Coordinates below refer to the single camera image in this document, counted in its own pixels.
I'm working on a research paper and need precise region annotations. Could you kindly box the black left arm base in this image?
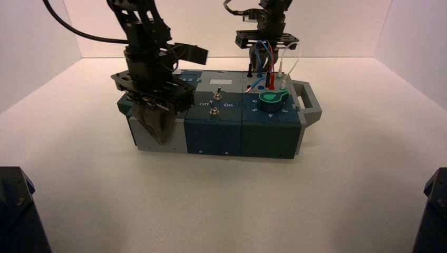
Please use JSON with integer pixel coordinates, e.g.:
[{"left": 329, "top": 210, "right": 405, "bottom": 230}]
[{"left": 0, "top": 166, "right": 52, "bottom": 253}]

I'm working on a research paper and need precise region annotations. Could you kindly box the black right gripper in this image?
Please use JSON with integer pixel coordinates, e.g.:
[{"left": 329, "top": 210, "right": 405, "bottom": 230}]
[{"left": 235, "top": 7, "right": 300, "bottom": 73}]

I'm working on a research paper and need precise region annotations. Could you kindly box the green rotary knob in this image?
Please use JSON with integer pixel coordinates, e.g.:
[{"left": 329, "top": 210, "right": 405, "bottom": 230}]
[{"left": 258, "top": 90, "right": 290, "bottom": 112}]

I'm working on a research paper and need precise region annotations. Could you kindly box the blue banana plug cable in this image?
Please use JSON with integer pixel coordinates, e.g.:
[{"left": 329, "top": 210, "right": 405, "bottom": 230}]
[{"left": 245, "top": 40, "right": 275, "bottom": 94}]

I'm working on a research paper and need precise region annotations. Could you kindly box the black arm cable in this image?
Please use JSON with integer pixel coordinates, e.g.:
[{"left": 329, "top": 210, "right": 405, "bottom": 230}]
[
  {"left": 223, "top": 0, "right": 247, "bottom": 17},
  {"left": 42, "top": 0, "right": 129, "bottom": 45}
]

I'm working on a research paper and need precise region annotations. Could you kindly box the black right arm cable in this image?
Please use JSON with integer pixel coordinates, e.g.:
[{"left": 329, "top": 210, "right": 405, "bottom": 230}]
[{"left": 223, "top": 0, "right": 247, "bottom": 17}]

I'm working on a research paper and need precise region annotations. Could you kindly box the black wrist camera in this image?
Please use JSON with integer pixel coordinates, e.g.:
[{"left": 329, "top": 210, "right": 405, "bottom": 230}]
[
  {"left": 243, "top": 8, "right": 262, "bottom": 25},
  {"left": 167, "top": 42, "right": 209, "bottom": 66}
]

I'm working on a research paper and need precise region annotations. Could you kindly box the grey and teal control box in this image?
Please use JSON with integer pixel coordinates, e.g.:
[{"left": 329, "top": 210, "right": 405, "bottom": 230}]
[{"left": 116, "top": 70, "right": 323, "bottom": 160}]

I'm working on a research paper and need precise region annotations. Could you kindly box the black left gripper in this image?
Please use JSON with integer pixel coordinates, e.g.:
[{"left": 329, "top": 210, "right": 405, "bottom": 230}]
[{"left": 111, "top": 43, "right": 196, "bottom": 145}]

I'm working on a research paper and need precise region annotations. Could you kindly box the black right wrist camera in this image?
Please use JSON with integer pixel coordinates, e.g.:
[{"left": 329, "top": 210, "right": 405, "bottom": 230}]
[{"left": 243, "top": 8, "right": 262, "bottom": 25}]

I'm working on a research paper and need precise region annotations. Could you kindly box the red banana plug cable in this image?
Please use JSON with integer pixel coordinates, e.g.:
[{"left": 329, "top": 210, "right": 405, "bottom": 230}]
[{"left": 266, "top": 43, "right": 276, "bottom": 88}]

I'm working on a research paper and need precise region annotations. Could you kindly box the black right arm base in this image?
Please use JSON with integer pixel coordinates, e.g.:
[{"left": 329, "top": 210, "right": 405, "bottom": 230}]
[{"left": 412, "top": 167, "right": 447, "bottom": 253}]

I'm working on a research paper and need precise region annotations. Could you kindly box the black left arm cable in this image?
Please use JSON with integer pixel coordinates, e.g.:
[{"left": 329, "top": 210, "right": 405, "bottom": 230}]
[{"left": 42, "top": 0, "right": 129, "bottom": 45}]

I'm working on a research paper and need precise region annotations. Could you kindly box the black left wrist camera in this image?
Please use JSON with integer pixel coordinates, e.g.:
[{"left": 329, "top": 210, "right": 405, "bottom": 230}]
[{"left": 167, "top": 42, "right": 209, "bottom": 66}]

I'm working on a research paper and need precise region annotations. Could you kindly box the white banana plug cable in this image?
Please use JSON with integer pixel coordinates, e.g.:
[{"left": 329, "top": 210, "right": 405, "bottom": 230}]
[{"left": 276, "top": 42, "right": 301, "bottom": 90}]

